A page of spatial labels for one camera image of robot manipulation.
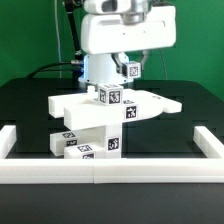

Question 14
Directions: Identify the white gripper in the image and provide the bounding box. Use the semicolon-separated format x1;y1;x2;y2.
81;0;176;77

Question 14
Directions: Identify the white tagged cube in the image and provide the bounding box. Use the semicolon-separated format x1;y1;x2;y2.
122;61;141;79
98;84;123;106

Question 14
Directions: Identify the white chair back frame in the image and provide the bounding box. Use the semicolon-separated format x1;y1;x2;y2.
48;87;182;130

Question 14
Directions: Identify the white chair seat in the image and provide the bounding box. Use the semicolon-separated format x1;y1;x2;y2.
76;124;122;159

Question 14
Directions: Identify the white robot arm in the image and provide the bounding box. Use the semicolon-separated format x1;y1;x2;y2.
81;0;176;85

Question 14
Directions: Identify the white U-shaped fence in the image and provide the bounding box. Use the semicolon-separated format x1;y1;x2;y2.
0;125;224;184

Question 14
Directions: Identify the black camera stand pole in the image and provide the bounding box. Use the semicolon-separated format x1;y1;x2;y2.
63;0;83;62

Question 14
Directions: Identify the black cable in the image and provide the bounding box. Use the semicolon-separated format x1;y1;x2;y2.
26;61;84;80

